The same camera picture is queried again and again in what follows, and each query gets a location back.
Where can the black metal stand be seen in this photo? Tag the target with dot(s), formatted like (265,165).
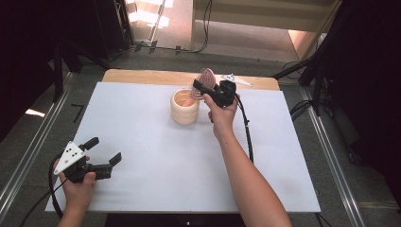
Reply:
(58,72)

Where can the light wooden table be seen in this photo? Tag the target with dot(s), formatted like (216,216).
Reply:
(142,77)

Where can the silver metal pole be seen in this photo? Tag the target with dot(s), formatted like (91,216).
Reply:
(157,22)

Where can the white table sheet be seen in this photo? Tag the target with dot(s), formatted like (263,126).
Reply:
(157,164)

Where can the aluminium floor rail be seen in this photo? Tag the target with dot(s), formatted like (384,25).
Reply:
(34,145)
(334,164)

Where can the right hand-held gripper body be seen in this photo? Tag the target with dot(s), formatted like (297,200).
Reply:
(225,93)

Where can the black tripod stand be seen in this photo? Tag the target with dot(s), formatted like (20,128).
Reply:
(317,78)

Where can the cream ribbed wooden cup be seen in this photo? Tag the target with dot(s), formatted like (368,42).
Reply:
(184,116)

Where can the pink hairbrush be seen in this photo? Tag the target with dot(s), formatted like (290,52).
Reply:
(208,76)

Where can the person's left hand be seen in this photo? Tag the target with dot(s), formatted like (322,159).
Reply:
(78,195)

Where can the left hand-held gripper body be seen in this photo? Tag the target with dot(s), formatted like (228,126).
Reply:
(70,157)

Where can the person's right hand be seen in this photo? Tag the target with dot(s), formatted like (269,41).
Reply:
(223,118)

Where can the black panel with white dot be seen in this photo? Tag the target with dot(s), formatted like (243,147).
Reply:
(157,220)

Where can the dark curtain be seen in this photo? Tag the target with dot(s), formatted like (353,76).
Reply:
(372,78)
(38,38)

